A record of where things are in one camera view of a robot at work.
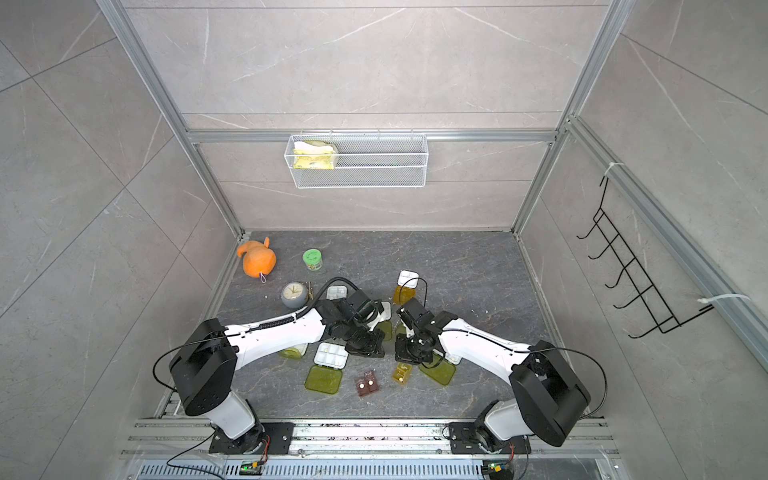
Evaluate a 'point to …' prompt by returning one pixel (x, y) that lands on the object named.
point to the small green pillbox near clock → (336, 292)
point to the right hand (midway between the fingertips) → (399, 358)
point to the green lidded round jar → (313, 259)
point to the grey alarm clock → (296, 294)
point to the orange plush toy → (259, 259)
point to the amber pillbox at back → (407, 292)
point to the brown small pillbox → (368, 384)
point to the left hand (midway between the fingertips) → (389, 352)
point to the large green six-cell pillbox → (326, 374)
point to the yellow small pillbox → (401, 373)
